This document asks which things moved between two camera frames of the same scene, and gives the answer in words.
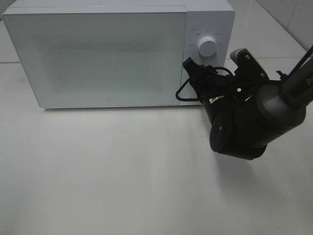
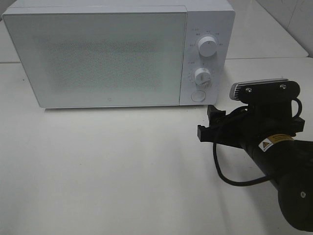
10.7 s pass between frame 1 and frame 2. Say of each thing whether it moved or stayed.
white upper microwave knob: stayed
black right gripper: moved
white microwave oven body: stayed
